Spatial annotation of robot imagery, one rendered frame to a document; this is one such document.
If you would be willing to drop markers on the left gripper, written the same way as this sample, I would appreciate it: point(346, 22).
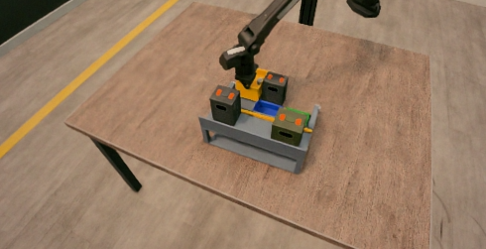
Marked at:
point(249, 74)

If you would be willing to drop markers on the grey shelf rack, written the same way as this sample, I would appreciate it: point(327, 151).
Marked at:
point(255, 131)

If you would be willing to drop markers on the yellow bin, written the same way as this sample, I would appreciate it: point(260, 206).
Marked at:
point(254, 92)

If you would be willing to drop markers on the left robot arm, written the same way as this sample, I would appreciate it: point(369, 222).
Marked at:
point(262, 26)

